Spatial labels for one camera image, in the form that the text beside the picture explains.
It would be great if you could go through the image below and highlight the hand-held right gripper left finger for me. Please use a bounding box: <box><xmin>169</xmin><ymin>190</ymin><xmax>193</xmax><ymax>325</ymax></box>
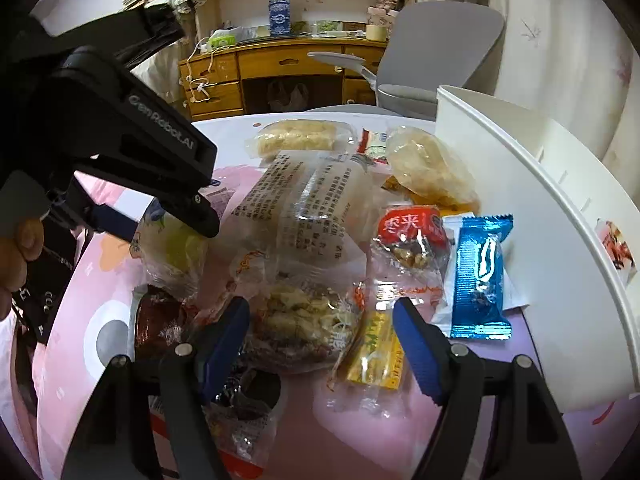
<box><xmin>60</xmin><ymin>296</ymin><xmax>251</xmax><ymax>480</ymax></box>

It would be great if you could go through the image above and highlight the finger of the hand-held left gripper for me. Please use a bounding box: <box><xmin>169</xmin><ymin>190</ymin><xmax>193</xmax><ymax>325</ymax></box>
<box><xmin>65</xmin><ymin>177</ymin><xmax>138</xmax><ymax>246</ymax></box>
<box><xmin>160</xmin><ymin>187</ymin><xmax>222</xmax><ymax>240</ymax></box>

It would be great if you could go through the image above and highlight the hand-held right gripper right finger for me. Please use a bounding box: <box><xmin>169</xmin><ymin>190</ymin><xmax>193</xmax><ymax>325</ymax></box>
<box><xmin>392</xmin><ymin>297</ymin><xmax>583</xmax><ymax>480</ymax></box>

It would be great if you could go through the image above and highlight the dark brown snack packet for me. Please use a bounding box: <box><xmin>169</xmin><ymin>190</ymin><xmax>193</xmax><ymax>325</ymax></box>
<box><xmin>131</xmin><ymin>284</ymin><xmax>201</xmax><ymax>361</ymax></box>

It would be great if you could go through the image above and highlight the blue foil snack packet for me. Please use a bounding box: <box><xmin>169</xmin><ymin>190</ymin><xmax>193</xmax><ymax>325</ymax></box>
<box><xmin>430</xmin><ymin>212</ymin><xmax>516</xmax><ymax>342</ymax></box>

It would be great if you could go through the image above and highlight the large clear printed snack packet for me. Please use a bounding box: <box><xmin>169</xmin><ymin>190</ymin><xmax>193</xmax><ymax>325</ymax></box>
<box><xmin>220</xmin><ymin>149</ymin><xmax>396</xmax><ymax>286</ymax></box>

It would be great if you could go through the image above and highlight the red-label clear nut packet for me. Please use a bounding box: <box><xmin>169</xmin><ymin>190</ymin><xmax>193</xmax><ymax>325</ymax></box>
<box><xmin>367</xmin><ymin>204</ymin><xmax>451</xmax><ymax>321</ymax></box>

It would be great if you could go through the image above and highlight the long rice cracker packet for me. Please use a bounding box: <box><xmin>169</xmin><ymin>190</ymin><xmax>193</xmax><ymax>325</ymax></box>
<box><xmin>245</xmin><ymin>119</ymin><xmax>356</xmax><ymax>161</ymax></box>

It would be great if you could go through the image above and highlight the round rice cracker packet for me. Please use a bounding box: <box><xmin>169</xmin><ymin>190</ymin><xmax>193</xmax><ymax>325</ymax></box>
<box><xmin>385</xmin><ymin>126</ymin><xmax>481</xmax><ymax>213</ymax></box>

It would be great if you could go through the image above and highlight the red-edged white snack packet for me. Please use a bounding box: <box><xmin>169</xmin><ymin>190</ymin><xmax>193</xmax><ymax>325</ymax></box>
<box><xmin>356</xmin><ymin>129</ymin><xmax>396</xmax><ymax>166</ymax></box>

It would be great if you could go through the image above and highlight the white plastic bin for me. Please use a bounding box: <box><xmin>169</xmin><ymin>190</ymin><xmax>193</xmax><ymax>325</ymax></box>
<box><xmin>435</xmin><ymin>85</ymin><xmax>640</xmax><ymax>416</ymax></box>

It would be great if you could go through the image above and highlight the person's left hand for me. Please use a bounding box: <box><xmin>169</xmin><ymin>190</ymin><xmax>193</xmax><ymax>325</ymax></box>
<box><xmin>0</xmin><ymin>217</ymin><xmax>48</xmax><ymax>321</ymax></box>

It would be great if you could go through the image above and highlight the yellow snack packet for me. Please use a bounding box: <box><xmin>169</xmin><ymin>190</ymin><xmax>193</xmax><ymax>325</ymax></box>
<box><xmin>327</xmin><ymin>305</ymin><xmax>408</xmax><ymax>411</ymax></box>

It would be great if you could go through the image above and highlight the clear dark snack packet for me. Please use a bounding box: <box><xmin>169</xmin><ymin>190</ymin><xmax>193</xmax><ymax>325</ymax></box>
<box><xmin>150</xmin><ymin>365</ymin><xmax>283</xmax><ymax>476</ymax></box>

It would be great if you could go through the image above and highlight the white lace cloth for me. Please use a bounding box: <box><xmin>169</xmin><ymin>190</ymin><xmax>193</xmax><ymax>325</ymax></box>
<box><xmin>132</xmin><ymin>42</ymin><xmax>193</xmax><ymax>121</ymax></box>

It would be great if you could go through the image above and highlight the white paper sheet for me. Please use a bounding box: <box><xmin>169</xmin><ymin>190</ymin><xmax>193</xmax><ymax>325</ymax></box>
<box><xmin>500</xmin><ymin>265</ymin><xmax>531</xmax><ymax>311</ymax></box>

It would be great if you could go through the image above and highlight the pink printed blanket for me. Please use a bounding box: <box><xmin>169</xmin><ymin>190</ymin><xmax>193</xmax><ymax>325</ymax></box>
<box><xmin>35</xmin><ymin>110</ymin><xmax>640</xmax><ymax>480</ymax></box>

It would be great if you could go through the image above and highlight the green tissue box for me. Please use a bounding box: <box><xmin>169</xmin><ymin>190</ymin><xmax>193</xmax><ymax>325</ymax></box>
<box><xmin>207</xmin><ymin>29</ymin><xmax>241</xmax><ymax>51</ymax></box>

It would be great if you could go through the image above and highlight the clear plastic bag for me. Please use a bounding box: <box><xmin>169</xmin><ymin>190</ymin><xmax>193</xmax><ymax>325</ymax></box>
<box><xmin>267</xmin><ymin>80</ymin><xmax>310</xmax><ymax>110</ymax></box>

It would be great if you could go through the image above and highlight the orange snack packet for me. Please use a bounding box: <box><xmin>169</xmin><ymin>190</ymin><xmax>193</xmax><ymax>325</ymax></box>
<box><xmin>382</xmin><ymin>176</ymin><xmax>473</xmax><ymax>213</ymax></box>

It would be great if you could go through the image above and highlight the wooden desk with shelves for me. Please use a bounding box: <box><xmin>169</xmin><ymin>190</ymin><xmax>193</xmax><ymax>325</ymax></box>
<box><xmin>177</xmin><ymin>0</ymin><xmax>418</xmax><ymax>123</ymax></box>

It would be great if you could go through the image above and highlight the blue gift bag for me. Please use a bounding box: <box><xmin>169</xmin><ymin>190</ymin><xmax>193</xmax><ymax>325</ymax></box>
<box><xmin>268</xmin><ymin>0</ymin><xmax>292</xmax><ymax>37</ymax></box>

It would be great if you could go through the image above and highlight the red white crumpled wrapper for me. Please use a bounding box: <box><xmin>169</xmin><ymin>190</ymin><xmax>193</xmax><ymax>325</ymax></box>
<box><xmin>595</xmin><ymin>219</ymin><xmax>638</xmax><ymax>271</ymax></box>

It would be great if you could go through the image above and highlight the grey office chair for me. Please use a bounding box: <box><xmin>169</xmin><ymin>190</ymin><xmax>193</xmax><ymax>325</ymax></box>
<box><xmin>305</xmin><ymin>0</ymin><xmax>506</xmax><ymax>121</ymax></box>

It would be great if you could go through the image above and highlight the cream floral curtain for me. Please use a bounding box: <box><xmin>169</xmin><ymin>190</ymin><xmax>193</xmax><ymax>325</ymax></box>
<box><xmin>415</xmin><ymin>0</ymin><xmax>640</xmax><ymax>171</ymax></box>

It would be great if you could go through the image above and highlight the white charging cable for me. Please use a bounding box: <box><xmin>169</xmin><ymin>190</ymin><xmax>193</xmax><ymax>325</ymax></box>
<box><xmin>185</xmin><ymin>37</ymin><xmax>221</xmax><ymax>106</ymax></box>

